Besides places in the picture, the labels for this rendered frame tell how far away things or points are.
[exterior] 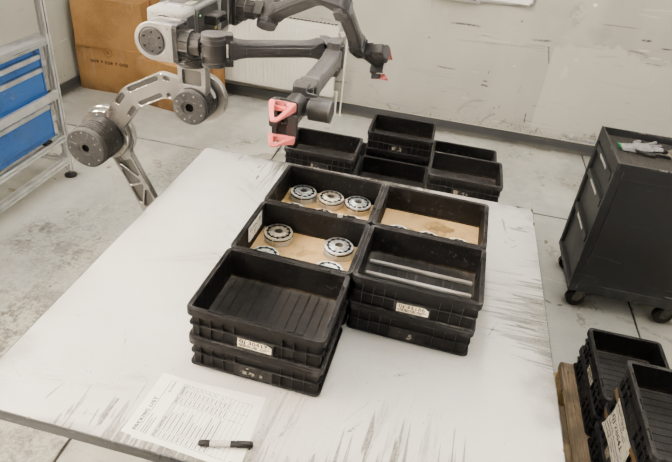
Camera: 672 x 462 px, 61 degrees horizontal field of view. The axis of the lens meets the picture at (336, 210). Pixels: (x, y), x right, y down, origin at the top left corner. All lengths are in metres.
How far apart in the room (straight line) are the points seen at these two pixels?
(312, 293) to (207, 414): 0.47
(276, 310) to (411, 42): 3.50
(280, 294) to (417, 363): 0.48
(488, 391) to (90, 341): 1.20
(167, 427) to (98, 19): 4.13
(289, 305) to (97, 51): 4.00
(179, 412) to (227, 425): 0.14
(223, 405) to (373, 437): 0.42
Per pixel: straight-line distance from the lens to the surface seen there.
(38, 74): 3.84
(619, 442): 2.30
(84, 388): 1.79
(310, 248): 2.00
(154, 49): 1.97
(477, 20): 4.85
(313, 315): 1.75
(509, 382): 1.89
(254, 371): 1.70
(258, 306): 1.77
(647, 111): 5.24
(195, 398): 1.71
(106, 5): 5.25
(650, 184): 3.05
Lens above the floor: 2.03
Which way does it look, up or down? 33 degrees down
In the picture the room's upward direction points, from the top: 6 degrees clockwise
